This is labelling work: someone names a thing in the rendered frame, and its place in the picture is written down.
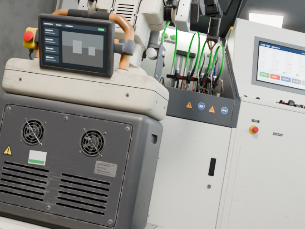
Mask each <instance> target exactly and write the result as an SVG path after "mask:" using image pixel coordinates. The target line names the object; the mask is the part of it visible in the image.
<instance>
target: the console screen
mask: <svg viewBox="0 0 305 229"><path fill-rule="evenodd" d="M251 84H252V85H257V86H262V87H266V88H271V89H276V90H282V91H286V92H291V93H295V94H300V95H305V47H303V46H298V45H293V44H289V43H285V42H280V41H276V40H270V39H266V38H262V37H258V36H255V38H254V52H253V65H252V78H251Z"/></svg>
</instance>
